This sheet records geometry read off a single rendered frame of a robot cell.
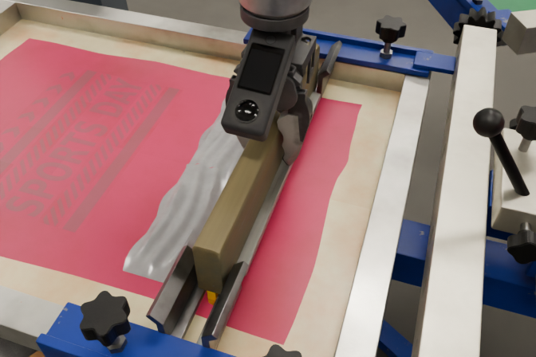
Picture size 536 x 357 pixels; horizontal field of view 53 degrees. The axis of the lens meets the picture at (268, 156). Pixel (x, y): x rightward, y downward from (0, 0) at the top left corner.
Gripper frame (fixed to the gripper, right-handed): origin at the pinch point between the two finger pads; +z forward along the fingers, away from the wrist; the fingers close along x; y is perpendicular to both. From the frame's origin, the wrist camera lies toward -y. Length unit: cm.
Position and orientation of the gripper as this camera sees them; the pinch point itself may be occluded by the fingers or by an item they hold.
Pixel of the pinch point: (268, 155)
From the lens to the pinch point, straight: 67.5
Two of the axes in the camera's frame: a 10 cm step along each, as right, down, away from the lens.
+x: -9.5, -2.2, 2.3
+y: 3.2, -6.6, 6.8
